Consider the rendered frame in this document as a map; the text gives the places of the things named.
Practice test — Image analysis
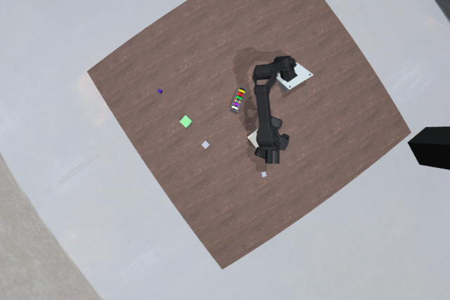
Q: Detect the green cube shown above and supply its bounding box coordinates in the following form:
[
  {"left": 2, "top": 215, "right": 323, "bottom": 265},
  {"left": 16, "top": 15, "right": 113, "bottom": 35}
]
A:
[{"left": 180, "top": 115, "right": 193, "bottom": 128}]

